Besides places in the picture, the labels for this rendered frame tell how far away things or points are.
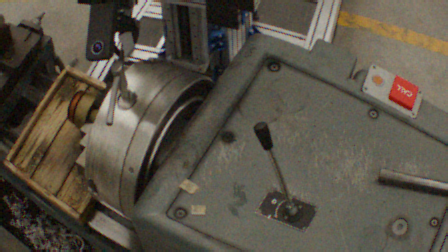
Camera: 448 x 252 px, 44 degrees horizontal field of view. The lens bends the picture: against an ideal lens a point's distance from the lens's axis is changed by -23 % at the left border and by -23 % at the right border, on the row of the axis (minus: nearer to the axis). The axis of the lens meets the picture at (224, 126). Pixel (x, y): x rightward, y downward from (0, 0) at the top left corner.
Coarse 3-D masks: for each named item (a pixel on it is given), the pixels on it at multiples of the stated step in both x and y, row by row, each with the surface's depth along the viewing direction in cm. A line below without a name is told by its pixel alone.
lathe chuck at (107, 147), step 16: (144, 64) 127; (160, 64) 128; (128, 80) 123; (144, 80) 123; (160, 80) 123; (144, 96) 120; (128, 112) 119; (144, 112) 119; (96, 128) 120; (112, 128) 119; (128, 128) 118; (96, 144) 120; (112, 144) 119; (128, 144) 118; (96, 160) 120; (112, 160) 119; (96, 176) 122; (112, 176) 120; (112, 192) 122; (112, 208) 128
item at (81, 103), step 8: (80, 96) 136; (88, 96) 136; (72, 104) 135; (80, 104) 135; (88, 104) 134; (72, 112) 136; (80, 112) 134; (88, 112) 133; (96, 112) 134; (72, 120) 137; (80, 120) 134; (88, 120) 135; (80, 128) 136
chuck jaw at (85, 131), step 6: (84, 126) 133; (90, 126) 133; (84, 132) 132; (84, 138) 131; (84, 144) 130; (84, 150) 129; (84, 156) 128; (78, 162) 127; (84, 162) 127; (78, 168) 128; (84, 168) 126; (84, 174) 128; (90, 180) 125; (90, 186) 127; (96, 186) 125; (96, 192) 127
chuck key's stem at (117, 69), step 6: (114, 66) 111; (120, 66) 111; (114, 72) 111; (120, 72) 111; (120, 78) 112; (120, 84) 114; (126, 84) 115; (120, 90) 116; (126, 90) 117; (126, 96) 118; (126, 102) 120
